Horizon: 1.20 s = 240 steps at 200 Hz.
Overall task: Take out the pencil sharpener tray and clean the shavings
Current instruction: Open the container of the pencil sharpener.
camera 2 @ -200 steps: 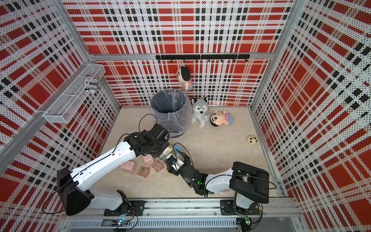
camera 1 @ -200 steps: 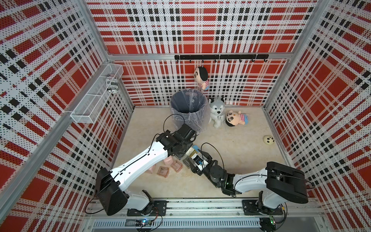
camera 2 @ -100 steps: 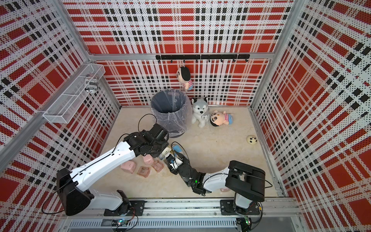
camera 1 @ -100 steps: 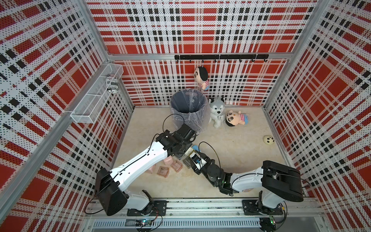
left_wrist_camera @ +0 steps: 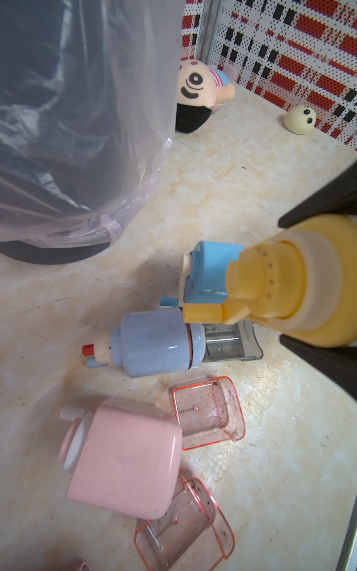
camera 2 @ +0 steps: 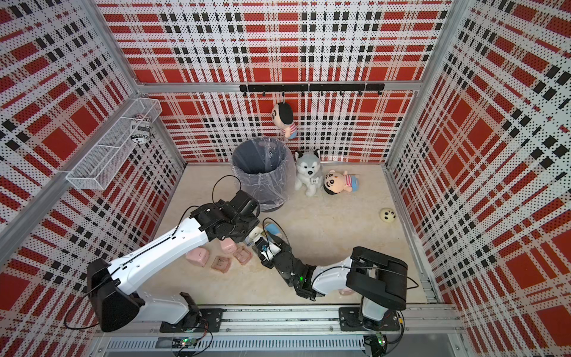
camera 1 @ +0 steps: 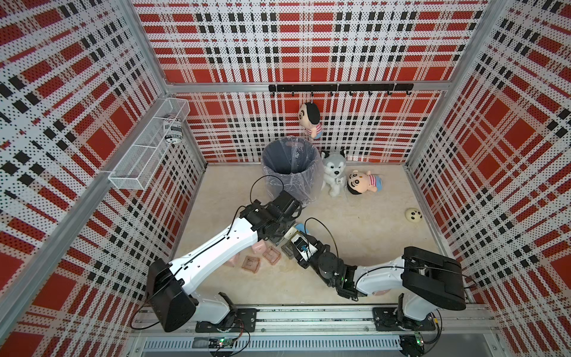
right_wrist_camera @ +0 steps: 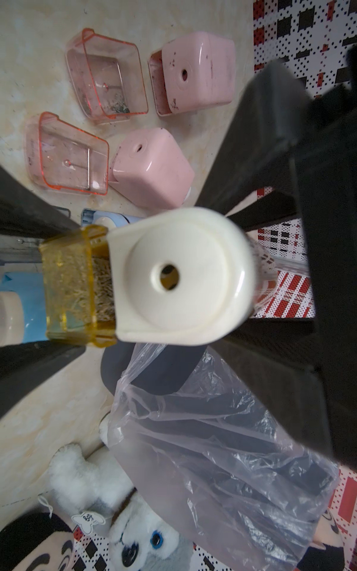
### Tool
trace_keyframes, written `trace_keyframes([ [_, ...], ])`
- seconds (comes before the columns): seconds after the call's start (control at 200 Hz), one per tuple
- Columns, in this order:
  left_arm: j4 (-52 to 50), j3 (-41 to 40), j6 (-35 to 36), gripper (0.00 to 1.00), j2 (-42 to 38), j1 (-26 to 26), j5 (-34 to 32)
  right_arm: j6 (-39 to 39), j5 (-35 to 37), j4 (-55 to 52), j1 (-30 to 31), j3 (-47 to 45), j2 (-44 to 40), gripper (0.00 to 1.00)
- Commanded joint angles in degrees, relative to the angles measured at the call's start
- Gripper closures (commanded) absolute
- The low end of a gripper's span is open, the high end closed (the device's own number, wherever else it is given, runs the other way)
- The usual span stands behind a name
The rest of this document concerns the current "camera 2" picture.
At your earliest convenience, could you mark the pink sharpener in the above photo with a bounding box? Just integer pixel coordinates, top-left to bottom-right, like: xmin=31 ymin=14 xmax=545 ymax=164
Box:
xmin=220 ymin=238 xmax=238 ymax=254
xmin=338 ymin=288 xmax=355 ymax=296
xmin=185 ymin=247 xmax=210 ymax=268

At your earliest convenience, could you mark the blue sharpener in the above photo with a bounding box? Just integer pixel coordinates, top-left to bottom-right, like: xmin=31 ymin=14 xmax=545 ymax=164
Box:
xmin=265 ymin=223 xmax=282 ymax=237

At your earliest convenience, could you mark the translucent pink sharpener tray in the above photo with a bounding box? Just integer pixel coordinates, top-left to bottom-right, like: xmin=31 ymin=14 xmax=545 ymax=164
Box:
xmin=211 ymin=256 xmax=231 ymax=274

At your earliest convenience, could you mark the grey bin with plastic liner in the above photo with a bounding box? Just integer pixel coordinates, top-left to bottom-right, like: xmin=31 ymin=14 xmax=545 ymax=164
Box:
xmin=230 ymin=136 xmax=296 ymax=212

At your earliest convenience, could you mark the yellow pencil sharpener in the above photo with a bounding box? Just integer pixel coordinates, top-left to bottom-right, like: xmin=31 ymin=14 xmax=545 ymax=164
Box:
xmin=245 ymin=226 xmax=264 ymax=246

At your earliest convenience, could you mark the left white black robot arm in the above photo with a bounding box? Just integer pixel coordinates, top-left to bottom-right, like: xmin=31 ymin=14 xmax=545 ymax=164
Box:
xmin=87 ymin=190 xmax=261 ymax=333

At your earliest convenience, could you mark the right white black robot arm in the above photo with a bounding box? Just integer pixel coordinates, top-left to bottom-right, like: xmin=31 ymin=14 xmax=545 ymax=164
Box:
xmin=254 ymin=236 xmax=408 ymax=331

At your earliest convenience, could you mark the husky plush toy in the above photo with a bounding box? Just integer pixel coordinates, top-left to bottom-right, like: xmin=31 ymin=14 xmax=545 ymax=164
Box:
xmin=294 ymin=150 xmax=324 ymax=197

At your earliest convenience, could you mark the lying cartoon boy doll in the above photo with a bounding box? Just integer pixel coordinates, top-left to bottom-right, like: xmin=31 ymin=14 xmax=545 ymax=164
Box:
xmin=324 ymin=170 xmax=359 ymax=195

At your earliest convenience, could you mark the right green circuit board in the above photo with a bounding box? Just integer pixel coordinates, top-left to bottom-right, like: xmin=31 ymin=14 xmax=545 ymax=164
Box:
xmin=364 ymin=335 xmax=388 ymax=357

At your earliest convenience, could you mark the green circuit board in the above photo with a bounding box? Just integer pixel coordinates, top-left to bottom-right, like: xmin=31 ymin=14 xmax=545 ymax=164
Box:
xmin=171 ymin=337 xmax=200 ymax=350
xmin=364 ymin=335 xmax=388 ymax=357

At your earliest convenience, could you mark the cream panda face ball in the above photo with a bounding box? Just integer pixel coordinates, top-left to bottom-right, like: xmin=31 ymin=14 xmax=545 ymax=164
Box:
xmin=379 ymin=208 xmax=397 ymax=223

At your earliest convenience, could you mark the hanging cartoon boy doll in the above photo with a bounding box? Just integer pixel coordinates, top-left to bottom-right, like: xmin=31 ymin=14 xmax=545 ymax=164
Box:
xmin=272 ymin=103 xmax=297 ymax=140

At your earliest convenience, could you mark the left green circuit board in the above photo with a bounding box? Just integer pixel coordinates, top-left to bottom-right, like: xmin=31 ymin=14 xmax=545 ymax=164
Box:
xmin=171 ymin=337 xmax=200 ymax=350

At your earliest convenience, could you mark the black white can in basket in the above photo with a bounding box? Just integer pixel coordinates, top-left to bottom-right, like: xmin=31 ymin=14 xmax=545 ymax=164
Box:
xmin=130 ymin=114 xmax=152 ymax=144

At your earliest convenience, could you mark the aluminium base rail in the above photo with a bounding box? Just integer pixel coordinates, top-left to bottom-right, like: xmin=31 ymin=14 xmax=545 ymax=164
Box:
xmin=89 ymin=303 xmax=471 ymax=356

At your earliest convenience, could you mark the white wire wall basket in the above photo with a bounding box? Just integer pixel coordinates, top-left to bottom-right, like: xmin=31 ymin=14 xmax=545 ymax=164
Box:
xmin=66 ymin=98 xmax=162 ymax=190

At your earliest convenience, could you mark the black wall hook rail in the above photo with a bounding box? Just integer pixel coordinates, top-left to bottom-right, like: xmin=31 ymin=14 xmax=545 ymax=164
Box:
xmin=239 ymin=83 xmax=385 ymax=95

